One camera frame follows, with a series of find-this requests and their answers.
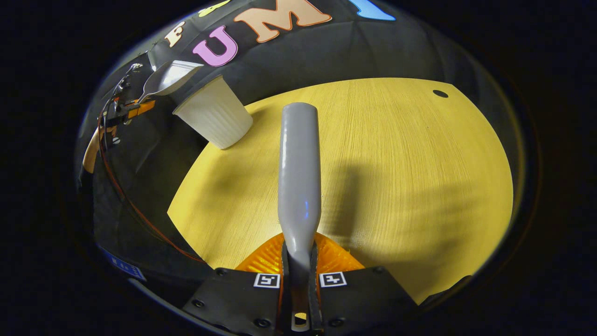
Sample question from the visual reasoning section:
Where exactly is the red cable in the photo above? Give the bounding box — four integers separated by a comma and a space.
97, 112, 206, 263

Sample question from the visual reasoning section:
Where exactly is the wooden desktop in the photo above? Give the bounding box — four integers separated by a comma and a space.
167, 78, 514, 305

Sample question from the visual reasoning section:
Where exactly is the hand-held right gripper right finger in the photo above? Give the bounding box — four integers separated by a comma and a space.
310, 233, 418, 333

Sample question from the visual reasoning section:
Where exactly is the white ribbed garbage bin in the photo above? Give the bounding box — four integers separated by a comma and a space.
173, 75, 254, 150

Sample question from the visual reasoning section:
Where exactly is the small grey broom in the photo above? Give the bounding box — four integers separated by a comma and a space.
278, 103, 322, 333

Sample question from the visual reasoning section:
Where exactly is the small grey dustpan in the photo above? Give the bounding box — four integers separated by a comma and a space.
138, 60, 204, 104

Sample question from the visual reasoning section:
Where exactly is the blue printed tag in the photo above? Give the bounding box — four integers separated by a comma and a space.
100, 247, 146, 282

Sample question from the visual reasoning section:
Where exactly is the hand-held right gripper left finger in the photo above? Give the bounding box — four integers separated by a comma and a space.
183, 233, 291, 334

